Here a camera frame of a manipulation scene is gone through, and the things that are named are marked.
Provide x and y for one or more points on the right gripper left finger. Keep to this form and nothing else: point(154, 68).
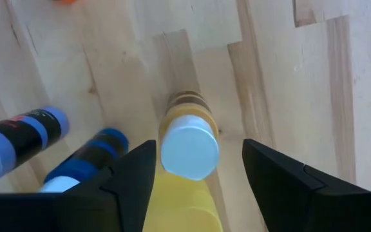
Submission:
point(92, 209)

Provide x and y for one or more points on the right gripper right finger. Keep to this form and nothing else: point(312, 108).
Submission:
point(301, 206)

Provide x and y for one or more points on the light blue paint bottle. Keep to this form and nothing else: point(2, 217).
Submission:
point(21, 141)

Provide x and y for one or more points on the ochre yellow paint bottle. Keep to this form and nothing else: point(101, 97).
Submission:
point(188, 148)

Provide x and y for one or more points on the deep blue paint bottle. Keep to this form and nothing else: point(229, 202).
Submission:
point(85, 158)

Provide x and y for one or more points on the orange paint bottle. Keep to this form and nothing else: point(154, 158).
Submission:
point(63, 1)

